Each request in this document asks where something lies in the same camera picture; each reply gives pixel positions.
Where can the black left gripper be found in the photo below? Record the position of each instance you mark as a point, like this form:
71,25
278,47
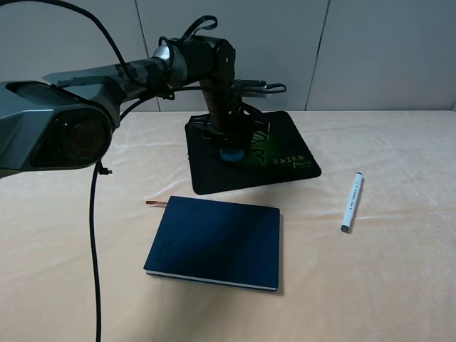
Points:
228,119

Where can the blue grey wireless mouse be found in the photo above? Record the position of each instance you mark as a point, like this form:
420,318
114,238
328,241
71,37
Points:
231,151

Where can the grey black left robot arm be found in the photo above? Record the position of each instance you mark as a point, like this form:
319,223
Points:
67,121

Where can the black green Razer mouse pad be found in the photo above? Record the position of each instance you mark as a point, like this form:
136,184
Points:
284,157

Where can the dark blue notebook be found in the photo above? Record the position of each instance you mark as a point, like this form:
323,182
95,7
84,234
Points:
217,242

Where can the white grey marker pen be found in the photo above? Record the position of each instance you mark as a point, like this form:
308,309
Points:
352,203

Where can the beige velvet table cloth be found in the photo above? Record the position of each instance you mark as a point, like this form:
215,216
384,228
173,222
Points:
391,278

